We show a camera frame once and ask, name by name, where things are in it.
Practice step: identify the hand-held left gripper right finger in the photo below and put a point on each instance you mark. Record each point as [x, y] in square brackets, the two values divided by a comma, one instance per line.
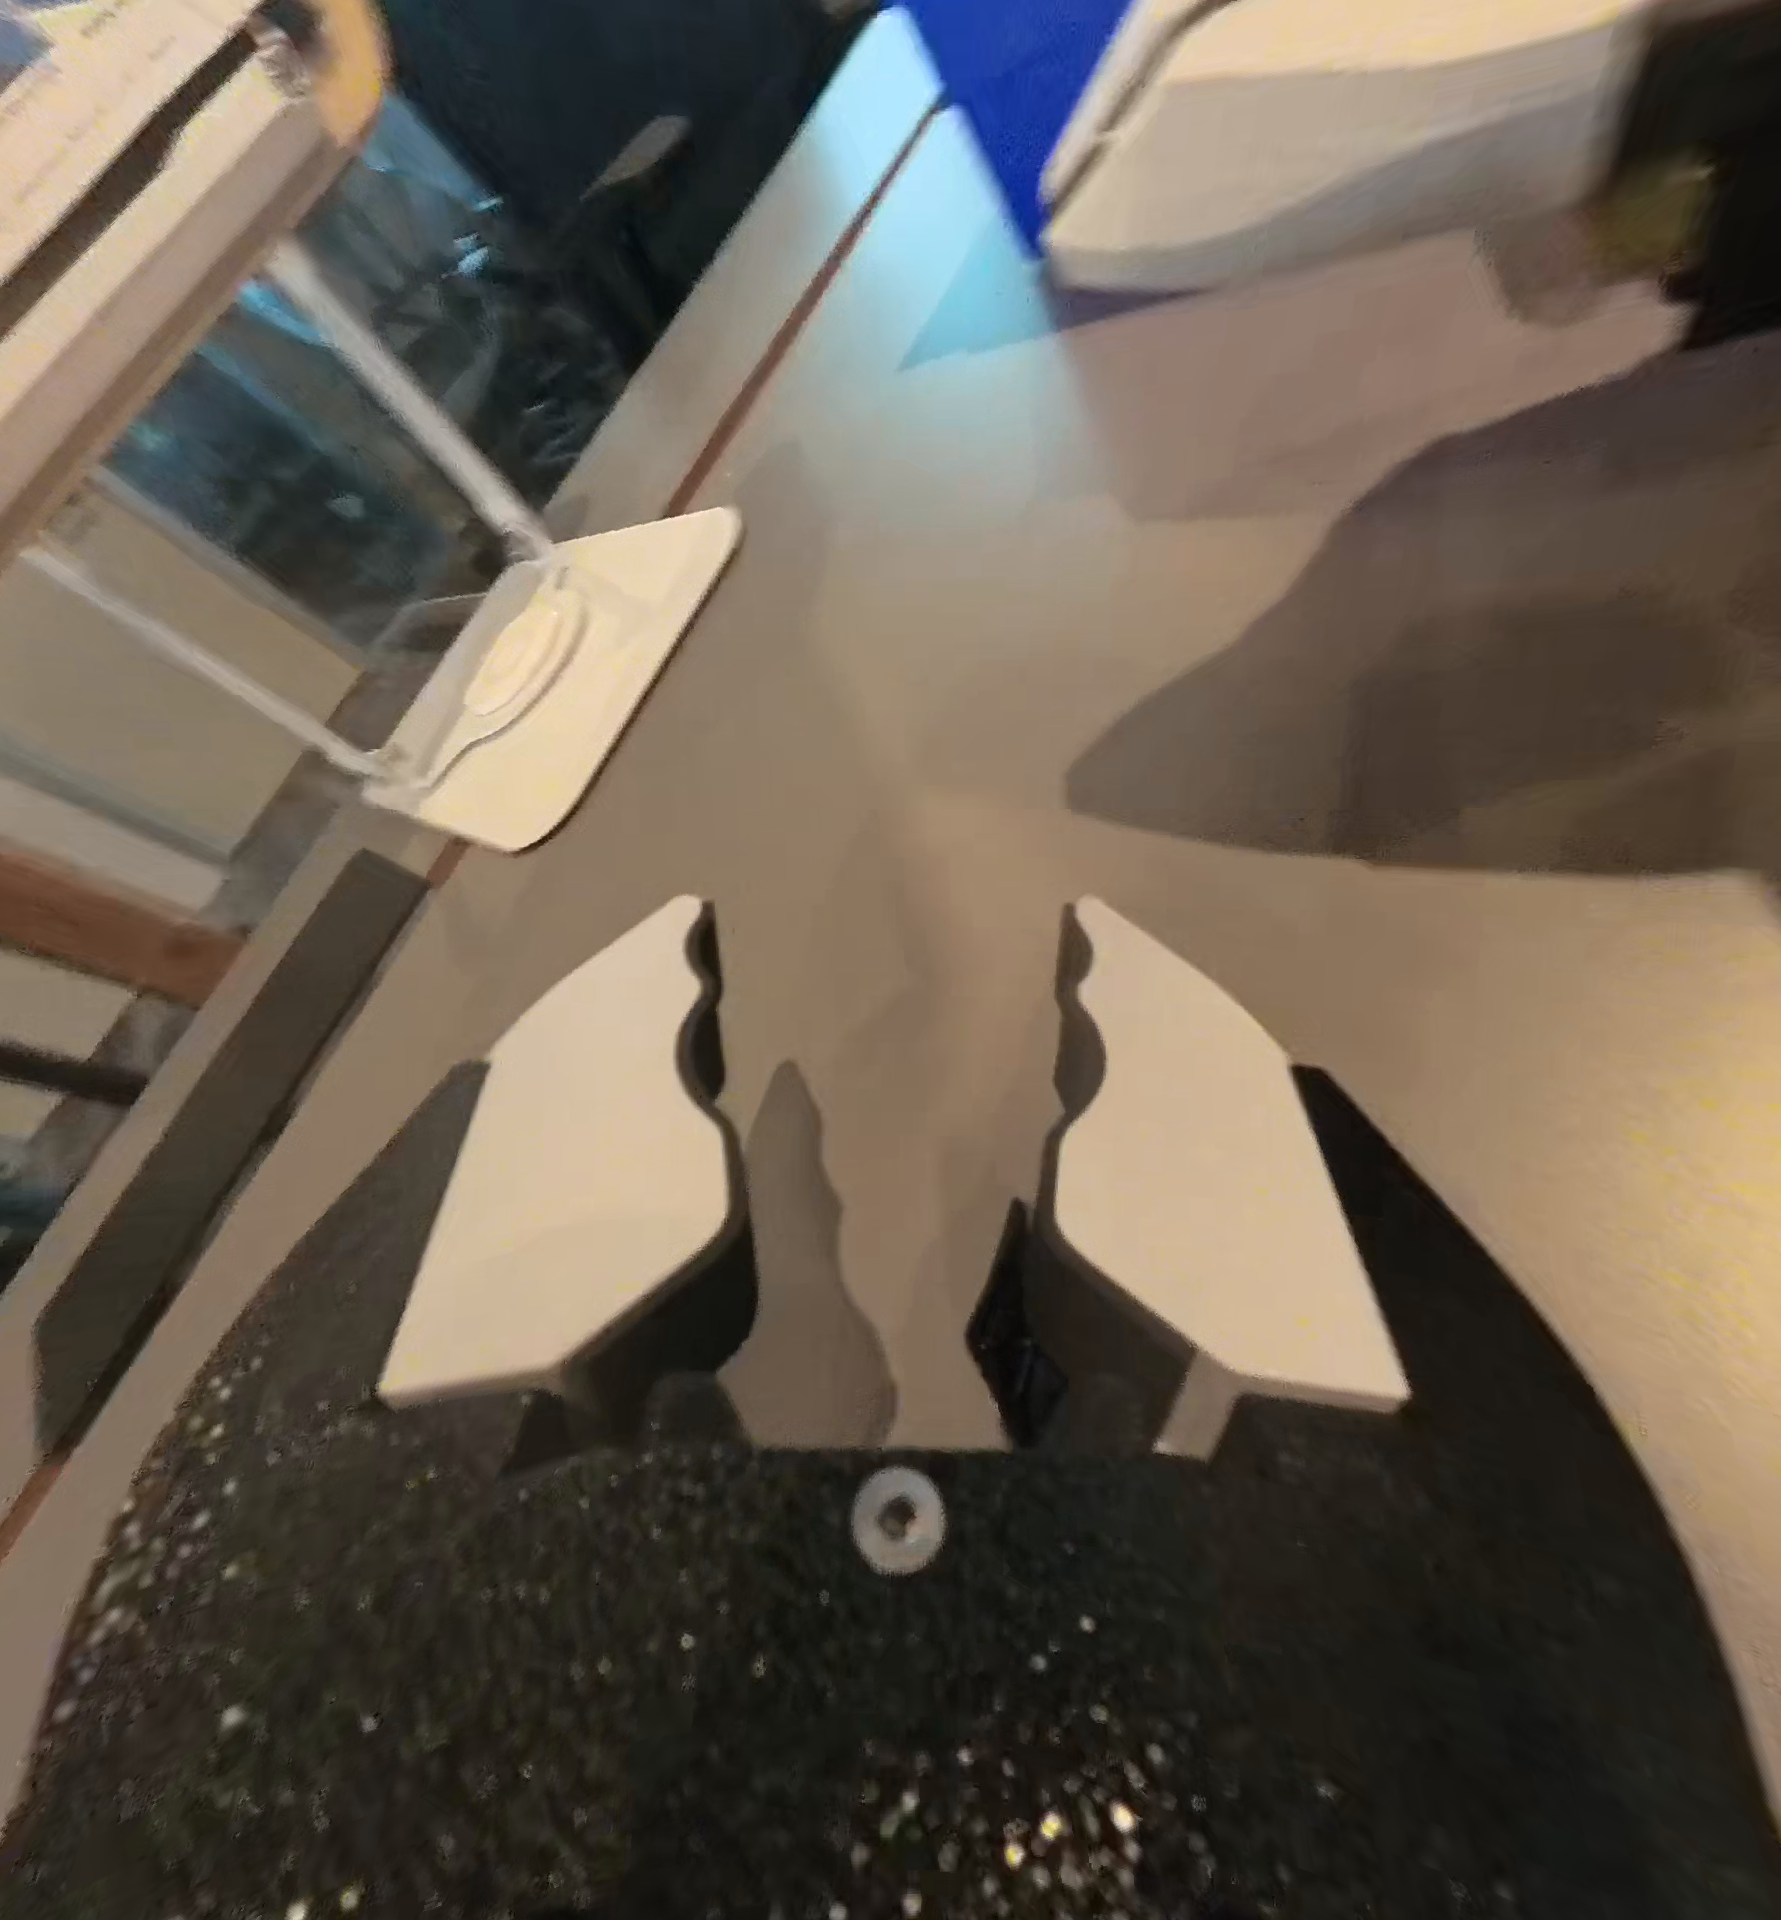
[1205, 1185]

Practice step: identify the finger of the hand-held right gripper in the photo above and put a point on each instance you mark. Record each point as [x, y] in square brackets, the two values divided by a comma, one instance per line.
[1356, 148]
[1122, 90]

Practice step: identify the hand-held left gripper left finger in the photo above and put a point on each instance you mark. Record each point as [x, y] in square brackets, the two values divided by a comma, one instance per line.
[575, 1169]

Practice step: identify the printed paper sign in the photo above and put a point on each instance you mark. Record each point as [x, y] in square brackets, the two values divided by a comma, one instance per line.
[49, 137]

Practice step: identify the blue plastic bin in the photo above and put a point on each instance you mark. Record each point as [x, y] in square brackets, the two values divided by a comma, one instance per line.
[996, 90]

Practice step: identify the brown wooden table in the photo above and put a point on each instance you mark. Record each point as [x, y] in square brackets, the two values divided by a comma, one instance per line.
[49, 915]

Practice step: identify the black flat table plate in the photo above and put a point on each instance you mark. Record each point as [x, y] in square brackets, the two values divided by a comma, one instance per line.
[216, 1157]

